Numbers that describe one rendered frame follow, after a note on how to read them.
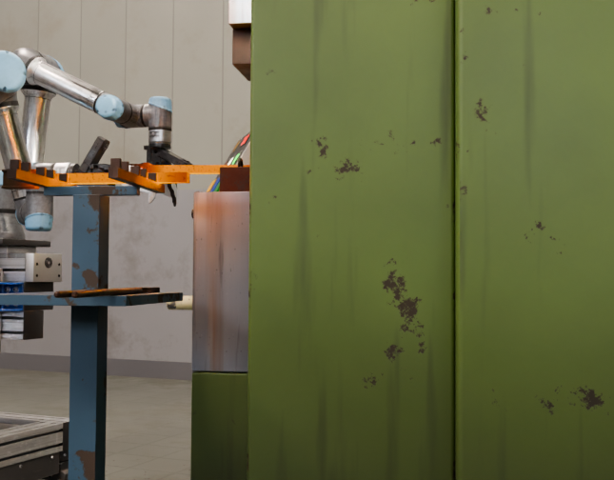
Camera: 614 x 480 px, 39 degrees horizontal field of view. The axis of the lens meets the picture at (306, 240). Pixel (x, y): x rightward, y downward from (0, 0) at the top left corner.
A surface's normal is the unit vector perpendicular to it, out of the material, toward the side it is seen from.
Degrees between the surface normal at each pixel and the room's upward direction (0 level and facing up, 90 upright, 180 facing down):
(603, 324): 90
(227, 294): 90
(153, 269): 90
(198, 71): 90
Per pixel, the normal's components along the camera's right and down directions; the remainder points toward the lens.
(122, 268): -0.40, -0.04
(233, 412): -0.15, -0.04
